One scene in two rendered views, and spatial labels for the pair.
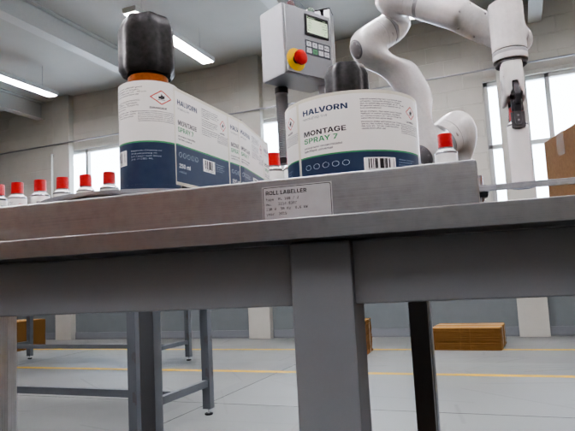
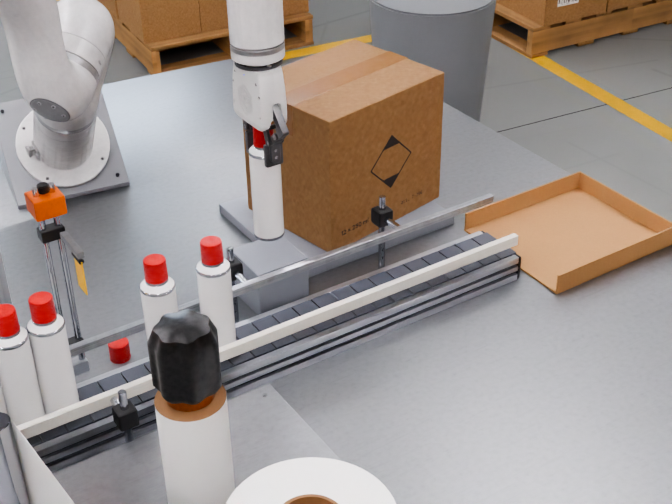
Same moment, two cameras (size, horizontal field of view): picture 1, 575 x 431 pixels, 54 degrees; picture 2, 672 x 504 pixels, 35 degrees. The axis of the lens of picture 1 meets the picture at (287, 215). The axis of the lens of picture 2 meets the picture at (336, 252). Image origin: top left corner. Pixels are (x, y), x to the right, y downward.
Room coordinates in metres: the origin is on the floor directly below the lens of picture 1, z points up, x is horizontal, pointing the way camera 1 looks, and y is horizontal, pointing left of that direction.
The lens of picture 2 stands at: (0.27, 0.50, 1.92)
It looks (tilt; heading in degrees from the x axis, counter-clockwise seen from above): 33 degrees down; 312
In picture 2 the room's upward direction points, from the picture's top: 1 degrees counter-clockwise
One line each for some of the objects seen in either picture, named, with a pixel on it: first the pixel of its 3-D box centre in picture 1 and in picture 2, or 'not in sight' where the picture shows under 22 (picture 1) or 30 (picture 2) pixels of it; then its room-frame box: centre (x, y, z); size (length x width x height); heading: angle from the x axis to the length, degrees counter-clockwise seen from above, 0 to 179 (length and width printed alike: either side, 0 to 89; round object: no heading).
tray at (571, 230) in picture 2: not in sight; (569, 228); (1.09, -1.09, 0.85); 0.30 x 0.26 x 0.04; 74
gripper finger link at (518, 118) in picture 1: (518, 113); (276, 149); (1.35, -0.57, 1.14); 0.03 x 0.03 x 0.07; 74
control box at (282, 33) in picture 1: (297, 49); not in sight; (1.47, -0.05, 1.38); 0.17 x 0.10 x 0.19; 129
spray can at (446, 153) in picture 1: (447, 177); (216, 297); (1.29, -0.37, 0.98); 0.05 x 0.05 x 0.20
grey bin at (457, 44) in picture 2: not in sight; (429, 72); (2.48, -2.53, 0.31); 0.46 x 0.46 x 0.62
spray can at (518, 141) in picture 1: (519, 147); (266, 181); (1.39, -0.58, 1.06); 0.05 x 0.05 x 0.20
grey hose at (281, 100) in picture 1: (283, 126); not in sight; (1.50, 0.00, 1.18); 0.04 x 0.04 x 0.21
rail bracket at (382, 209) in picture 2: not in sight; (389, 241); (1.26, -0.76, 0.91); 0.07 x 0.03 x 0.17; 164
